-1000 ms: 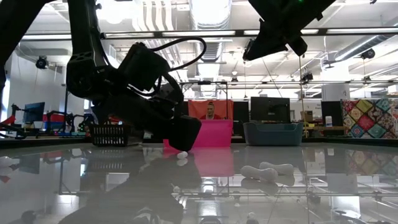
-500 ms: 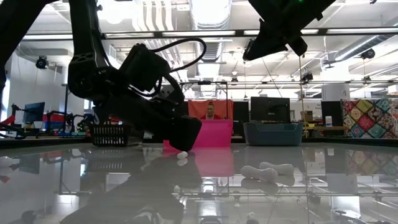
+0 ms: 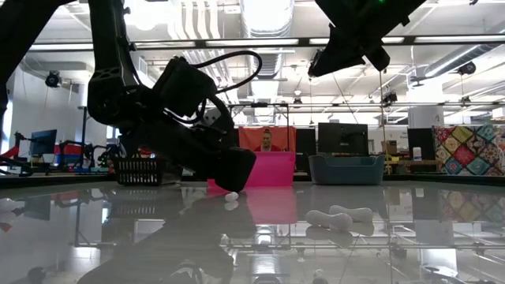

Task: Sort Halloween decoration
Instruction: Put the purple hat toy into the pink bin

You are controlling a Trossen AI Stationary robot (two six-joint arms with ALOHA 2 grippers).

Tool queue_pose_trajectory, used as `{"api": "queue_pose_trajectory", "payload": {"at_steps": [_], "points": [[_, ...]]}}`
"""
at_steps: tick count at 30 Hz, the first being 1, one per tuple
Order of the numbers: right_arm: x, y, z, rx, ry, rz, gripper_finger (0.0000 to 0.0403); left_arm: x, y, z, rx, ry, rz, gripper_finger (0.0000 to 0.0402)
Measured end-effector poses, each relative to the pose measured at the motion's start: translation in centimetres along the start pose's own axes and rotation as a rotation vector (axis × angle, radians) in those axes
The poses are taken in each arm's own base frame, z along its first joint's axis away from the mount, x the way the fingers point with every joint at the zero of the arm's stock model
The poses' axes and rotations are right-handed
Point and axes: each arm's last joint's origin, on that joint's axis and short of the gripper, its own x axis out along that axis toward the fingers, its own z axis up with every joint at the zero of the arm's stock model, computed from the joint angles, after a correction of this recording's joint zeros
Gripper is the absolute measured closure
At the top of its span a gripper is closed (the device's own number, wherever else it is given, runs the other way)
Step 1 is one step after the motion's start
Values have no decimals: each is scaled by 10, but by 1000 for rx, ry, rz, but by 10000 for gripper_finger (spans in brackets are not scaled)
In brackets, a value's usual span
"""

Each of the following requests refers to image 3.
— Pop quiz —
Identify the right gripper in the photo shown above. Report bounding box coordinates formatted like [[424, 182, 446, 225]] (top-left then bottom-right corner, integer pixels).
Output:
[[307, 0, 428, 78]]

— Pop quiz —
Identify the black panel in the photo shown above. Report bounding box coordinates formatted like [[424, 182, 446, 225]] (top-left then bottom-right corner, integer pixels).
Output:
[[295, 128, 318, 174]]

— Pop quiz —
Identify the pink plastic bin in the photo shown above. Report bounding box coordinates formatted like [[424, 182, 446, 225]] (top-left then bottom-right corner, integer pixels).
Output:
[[206, 151, 297, 189]]

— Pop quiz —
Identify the colourful patchwork quilt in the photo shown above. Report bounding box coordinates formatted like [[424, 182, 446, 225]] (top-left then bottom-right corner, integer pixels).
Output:
[[432, 124, 505, 177]]

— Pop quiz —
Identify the large black monitor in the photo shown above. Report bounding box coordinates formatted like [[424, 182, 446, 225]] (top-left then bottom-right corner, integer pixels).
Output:
[[317, 121, 372, 156]]

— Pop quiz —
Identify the cardboard box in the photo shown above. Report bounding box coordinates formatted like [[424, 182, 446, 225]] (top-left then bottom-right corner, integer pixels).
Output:
[[380, 139, 398, 155]]

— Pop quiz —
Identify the black slotted basket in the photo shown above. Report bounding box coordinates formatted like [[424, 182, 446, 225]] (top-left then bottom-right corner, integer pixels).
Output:
[[112, 157, 167, 187]]

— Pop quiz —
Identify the dark desk monitor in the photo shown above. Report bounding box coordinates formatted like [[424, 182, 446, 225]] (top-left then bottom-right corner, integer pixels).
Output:
[[29, 129, 58, 157]]

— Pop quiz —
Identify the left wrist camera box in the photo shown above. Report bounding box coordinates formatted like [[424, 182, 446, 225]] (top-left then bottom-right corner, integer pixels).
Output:
[[152, 56, 219, 119]]

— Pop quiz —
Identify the left camera black cable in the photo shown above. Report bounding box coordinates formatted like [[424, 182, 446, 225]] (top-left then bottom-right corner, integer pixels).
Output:
[[163, 50, 264, 125]]

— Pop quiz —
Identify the teal plastic bin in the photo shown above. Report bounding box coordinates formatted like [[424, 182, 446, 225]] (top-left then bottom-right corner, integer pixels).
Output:
[[308, 153, 386, 186]]

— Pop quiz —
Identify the person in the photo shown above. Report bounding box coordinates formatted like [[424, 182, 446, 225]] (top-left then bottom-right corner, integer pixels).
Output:
[[254, 129, 282, 153]]

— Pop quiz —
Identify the black metal rack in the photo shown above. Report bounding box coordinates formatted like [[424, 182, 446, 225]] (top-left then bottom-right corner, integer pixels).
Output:
[[77, 104, 88, 159]]

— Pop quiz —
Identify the orange hanging cloth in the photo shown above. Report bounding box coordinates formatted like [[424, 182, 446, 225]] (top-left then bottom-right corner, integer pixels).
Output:
[[238, 125, 297, 152]]

